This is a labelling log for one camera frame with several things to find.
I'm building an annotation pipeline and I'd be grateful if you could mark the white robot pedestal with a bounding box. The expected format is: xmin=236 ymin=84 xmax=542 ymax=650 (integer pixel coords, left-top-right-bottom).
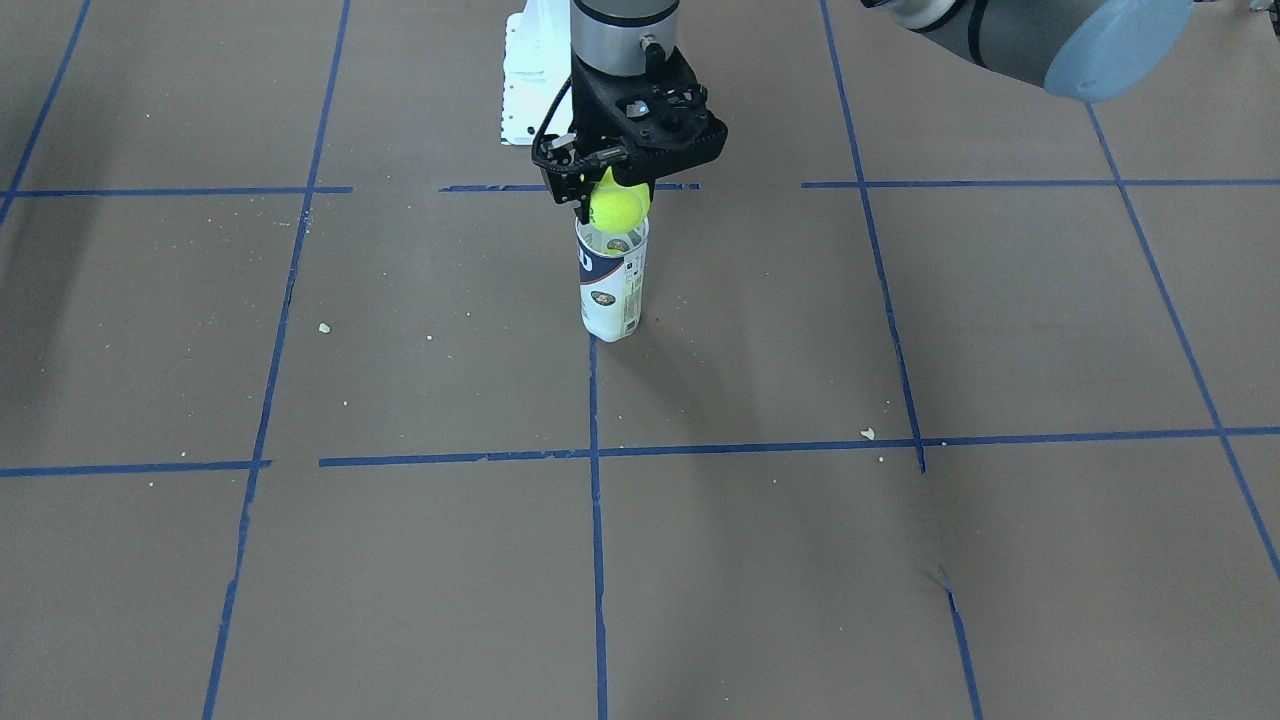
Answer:
xmin=500 ymin=1 xmax=572 ymax=147

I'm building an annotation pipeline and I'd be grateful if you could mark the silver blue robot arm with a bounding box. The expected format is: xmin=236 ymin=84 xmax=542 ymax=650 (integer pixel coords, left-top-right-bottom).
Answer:
xmin=531 ymin=1 xmax=1193 ymax=202

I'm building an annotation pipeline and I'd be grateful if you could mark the clear tennis ball can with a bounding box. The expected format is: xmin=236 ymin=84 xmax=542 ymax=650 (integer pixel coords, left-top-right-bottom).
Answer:
xmin=575 ymin=220 xmax=650 ymax=342

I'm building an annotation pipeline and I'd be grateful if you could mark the yellow tennis ball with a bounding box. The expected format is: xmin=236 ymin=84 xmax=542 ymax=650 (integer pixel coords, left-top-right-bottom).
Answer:
xmin=588 ymin=169 xmax=652 ymax=233

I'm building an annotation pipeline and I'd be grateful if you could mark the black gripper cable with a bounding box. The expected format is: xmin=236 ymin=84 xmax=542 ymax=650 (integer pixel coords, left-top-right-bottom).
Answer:
xmin=534 ymin=76 xmax=575 ymax=151

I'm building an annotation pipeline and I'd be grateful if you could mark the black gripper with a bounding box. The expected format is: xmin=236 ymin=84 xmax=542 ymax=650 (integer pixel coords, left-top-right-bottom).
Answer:
xmin=572 ymin=49 xmax=730 ymax=184

